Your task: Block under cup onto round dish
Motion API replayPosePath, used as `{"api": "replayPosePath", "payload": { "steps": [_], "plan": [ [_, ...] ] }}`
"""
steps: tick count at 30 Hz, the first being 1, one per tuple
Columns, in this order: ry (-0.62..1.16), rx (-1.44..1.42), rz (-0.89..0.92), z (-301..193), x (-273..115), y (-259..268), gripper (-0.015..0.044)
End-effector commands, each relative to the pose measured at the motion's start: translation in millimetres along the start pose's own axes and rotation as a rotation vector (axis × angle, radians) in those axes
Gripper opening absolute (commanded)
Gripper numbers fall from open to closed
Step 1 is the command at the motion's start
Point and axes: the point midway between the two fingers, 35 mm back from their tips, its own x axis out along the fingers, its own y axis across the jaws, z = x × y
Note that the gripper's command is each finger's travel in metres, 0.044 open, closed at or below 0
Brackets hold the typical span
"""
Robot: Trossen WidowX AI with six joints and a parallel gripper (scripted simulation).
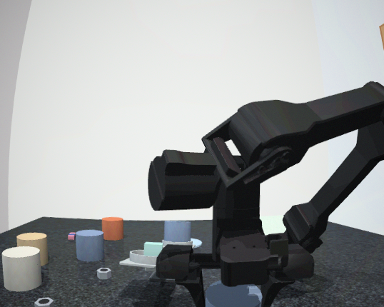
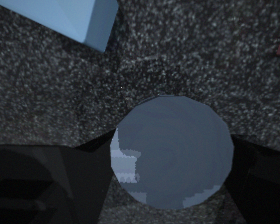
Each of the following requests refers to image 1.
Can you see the pale blue round dish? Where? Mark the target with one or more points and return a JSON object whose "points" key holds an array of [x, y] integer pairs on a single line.
{"points": [[196, 242]]}

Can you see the tan cylinder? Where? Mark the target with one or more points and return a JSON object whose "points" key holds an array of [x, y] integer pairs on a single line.
{"points": [[38, 240]]}

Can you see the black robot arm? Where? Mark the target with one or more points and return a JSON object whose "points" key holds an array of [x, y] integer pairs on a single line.
{"points": [[271, 136]]}

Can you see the grey hex nut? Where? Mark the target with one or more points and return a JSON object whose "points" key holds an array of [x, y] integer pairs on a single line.
{"points": [[44, 302], [104, 273]]}

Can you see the teal cube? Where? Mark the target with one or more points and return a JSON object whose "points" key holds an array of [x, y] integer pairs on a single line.
{"points": [[152, 248]]}

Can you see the orange cylinder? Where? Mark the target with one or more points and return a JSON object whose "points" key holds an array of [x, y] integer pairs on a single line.
{"points": [[112, 228]]}

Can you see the blue cylinder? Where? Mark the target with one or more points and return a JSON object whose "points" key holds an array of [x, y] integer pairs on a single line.
{"points": [[177, 231], [89, 245], [218, 295]]}

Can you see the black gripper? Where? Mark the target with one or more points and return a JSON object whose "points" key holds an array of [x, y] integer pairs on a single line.
{"points": [[178, 262]]}

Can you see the white cylinder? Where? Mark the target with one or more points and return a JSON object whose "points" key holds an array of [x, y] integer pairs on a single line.
{"points": [[22, 268]]}

